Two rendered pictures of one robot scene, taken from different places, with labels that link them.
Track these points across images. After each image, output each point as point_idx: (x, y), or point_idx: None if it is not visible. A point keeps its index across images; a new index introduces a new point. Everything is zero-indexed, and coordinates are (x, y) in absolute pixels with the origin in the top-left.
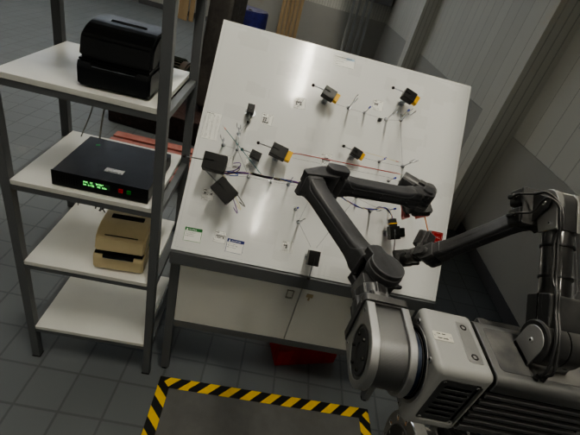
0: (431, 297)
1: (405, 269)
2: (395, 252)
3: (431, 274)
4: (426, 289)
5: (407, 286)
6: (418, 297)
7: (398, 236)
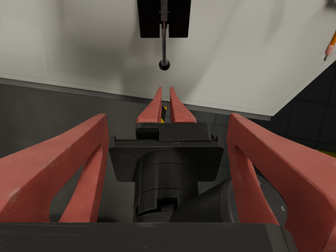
0: (268, 111)
1: (214, 63)
2: (118, 153)
3: (290, 76)
4: (261, 99)
5: (211, 94)
6: (232, 109)
7: (177, 30)
